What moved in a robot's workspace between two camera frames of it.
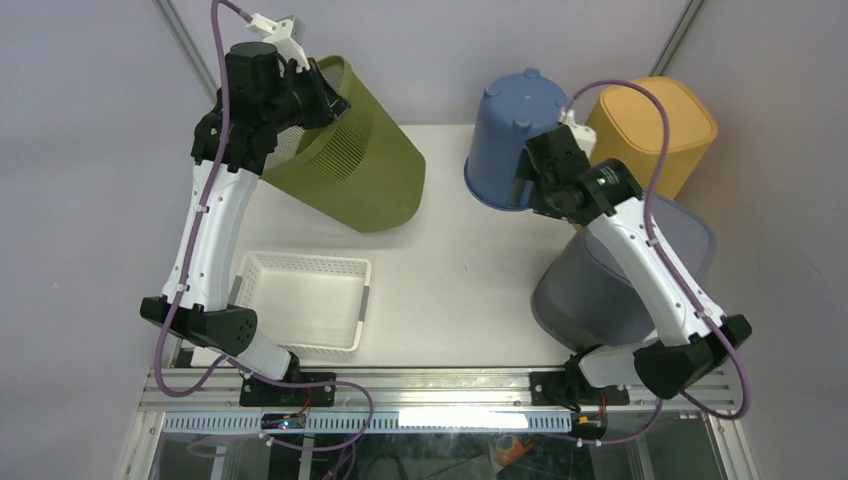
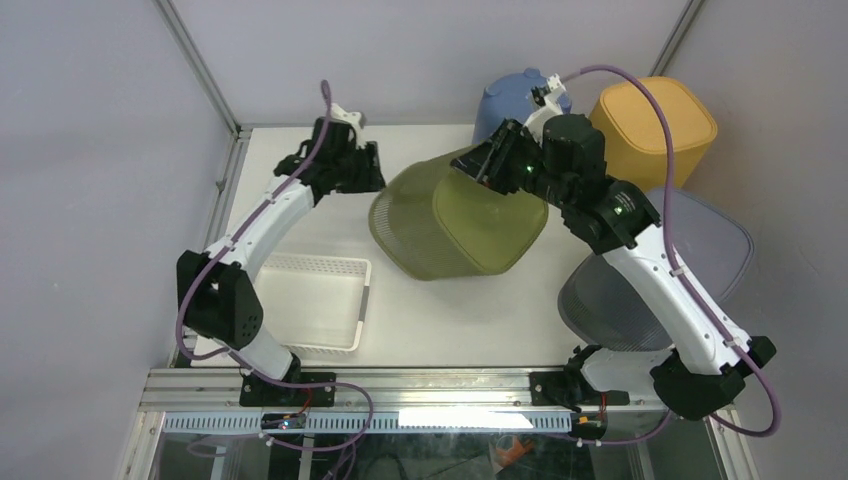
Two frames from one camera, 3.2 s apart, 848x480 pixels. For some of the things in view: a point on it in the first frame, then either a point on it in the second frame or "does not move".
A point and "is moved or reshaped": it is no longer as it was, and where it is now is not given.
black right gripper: (525, 172) → (486, 162)
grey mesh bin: (586, 300) is moved or reshaped
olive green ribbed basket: (358, 169) → (435, 221)
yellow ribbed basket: (627, 127) does not move
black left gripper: (330, 103) → (369, 179)
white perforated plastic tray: (305, 302) does not move
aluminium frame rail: (217, 391) does not move
